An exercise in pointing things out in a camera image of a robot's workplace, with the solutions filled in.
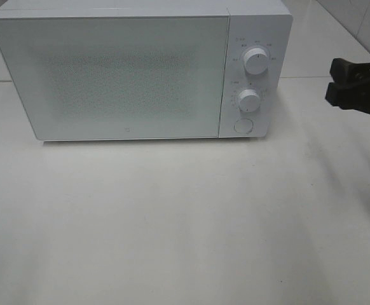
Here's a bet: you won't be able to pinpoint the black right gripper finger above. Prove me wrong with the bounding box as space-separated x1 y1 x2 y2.
325 83 359 110
330 58 370 85

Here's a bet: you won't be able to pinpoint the white control knob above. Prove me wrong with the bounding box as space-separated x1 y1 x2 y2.
238 89 261 112
242 46 270 76

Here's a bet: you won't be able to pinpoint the round white door button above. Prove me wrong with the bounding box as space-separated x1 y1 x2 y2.
234 118 254 134

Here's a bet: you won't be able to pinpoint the white microwave door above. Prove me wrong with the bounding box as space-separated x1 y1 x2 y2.
0 17 228 140

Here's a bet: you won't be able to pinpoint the white microwave oven body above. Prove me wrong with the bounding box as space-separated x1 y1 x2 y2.
0 1 293 140

